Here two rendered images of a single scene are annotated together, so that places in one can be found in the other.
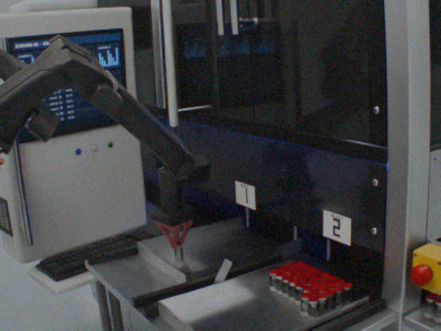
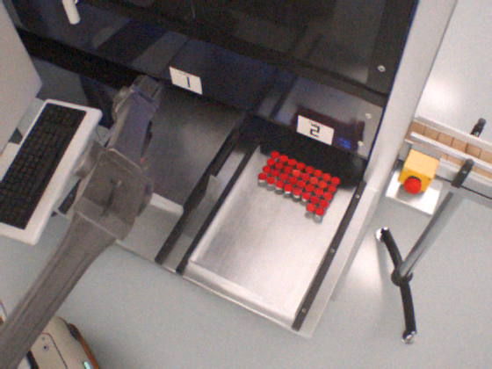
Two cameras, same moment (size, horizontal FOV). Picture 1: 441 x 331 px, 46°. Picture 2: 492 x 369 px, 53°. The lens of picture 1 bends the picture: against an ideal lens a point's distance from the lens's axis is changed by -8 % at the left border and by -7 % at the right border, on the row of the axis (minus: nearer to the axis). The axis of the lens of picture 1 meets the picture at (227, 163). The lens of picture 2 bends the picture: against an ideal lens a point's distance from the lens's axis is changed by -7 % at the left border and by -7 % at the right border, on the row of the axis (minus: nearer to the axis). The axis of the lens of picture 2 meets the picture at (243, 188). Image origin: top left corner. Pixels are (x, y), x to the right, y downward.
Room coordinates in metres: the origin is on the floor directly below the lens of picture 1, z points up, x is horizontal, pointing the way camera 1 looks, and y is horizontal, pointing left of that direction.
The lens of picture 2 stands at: (0.56, 0.24, 1.98)
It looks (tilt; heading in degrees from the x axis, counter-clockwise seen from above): 60 degrees down; 332
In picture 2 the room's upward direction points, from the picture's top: 3 degrees counter-clockwise
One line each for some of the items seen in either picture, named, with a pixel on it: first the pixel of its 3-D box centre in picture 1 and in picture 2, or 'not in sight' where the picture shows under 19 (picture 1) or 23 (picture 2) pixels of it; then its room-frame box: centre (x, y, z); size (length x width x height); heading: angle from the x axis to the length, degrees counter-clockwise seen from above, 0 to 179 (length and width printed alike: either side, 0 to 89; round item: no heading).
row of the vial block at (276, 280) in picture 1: (297, 291); (292, 194); (1.02, -0.13, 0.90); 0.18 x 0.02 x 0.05; 32
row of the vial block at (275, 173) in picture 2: (305, 288); (296, 186); (1.04, -0.15, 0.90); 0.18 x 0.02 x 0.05; 32
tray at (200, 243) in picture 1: (218, 247); (173, 136); (1.32, 0.03, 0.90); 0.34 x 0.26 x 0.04; 123
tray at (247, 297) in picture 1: (263, 307); (275, 226); (0.98, -0.06, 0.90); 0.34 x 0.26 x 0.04; 122
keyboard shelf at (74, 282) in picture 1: (98, 257); (29, 162); (1.54, 0.41, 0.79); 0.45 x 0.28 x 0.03; 133
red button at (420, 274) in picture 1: (422, 274); (412, 184); (0.87, -0.35, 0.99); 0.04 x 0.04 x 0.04; 33
